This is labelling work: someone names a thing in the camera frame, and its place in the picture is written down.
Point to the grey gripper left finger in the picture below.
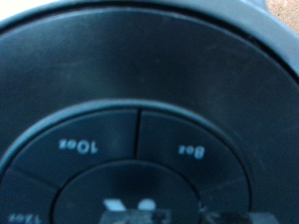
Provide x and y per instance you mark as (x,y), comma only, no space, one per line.
(140,217)

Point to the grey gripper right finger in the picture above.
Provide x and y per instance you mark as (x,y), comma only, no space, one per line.
(236,218)

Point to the black Keurig coffee machine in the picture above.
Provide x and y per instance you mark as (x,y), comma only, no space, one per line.
(149,77)

